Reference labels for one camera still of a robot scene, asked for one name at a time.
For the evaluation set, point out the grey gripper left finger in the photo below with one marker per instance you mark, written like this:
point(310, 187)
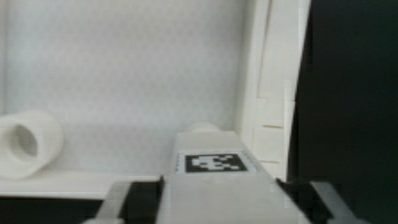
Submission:
point(130, 204)

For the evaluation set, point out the white desk top tray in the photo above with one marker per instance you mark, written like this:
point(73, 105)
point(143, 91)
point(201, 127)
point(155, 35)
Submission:
point(134, 66)

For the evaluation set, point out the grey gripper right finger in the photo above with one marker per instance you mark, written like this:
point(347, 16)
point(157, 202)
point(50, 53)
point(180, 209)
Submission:
point(320, 203)

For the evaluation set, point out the white desk leg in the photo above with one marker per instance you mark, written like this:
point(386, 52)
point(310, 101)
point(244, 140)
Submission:
point(221, 190)

